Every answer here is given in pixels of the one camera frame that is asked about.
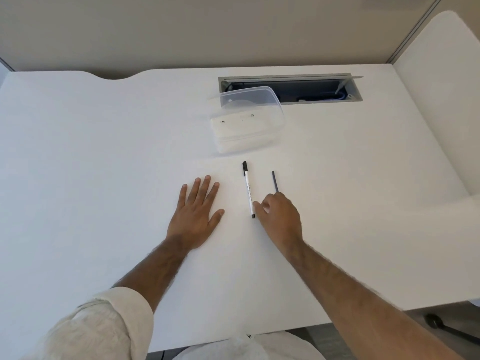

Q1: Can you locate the clear plastic container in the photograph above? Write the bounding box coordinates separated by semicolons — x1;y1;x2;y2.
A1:
209;108;281;154

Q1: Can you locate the person's right hand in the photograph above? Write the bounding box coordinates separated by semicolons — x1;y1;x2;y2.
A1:
251;190;304;256

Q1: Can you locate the person's left forearm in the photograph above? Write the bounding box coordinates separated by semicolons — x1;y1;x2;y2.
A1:
111;236;193;316

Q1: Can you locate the person's left hand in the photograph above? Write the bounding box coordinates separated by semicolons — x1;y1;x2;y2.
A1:
166;175;225;252

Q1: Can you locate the white shirt sleeve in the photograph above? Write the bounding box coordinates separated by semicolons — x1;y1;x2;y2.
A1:
22;286;155;360

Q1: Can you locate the person's right forearm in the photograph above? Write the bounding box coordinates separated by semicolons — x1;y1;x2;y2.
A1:
277;240;466;360

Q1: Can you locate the grey desk cable tray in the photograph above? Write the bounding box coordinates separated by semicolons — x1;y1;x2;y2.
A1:
218;73;364;106

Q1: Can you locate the white shirt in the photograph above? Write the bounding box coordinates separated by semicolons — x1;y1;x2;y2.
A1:
179;331;320;360

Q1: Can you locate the clear plastic container lid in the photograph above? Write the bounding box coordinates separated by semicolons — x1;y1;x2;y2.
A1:
219;85;288;130

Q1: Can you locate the black chair base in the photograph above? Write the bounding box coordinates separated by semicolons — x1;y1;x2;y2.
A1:
423;300;480;346

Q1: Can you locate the white pen with black cap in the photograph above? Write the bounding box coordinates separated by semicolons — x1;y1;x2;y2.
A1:
241;160;257;219

